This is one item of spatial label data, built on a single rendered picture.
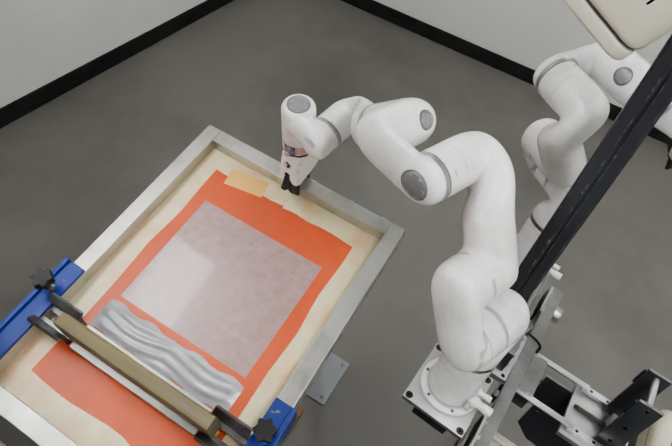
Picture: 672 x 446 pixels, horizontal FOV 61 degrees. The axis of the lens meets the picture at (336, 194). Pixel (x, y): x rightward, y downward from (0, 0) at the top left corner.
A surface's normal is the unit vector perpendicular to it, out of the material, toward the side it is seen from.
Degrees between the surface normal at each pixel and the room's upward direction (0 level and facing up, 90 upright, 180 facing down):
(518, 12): 90
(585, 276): 0
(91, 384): 12
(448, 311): 89
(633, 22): 90
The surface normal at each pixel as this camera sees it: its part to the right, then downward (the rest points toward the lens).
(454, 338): -0.71, 0.37
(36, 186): 0.17, -0.69
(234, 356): 0.06, -0.55
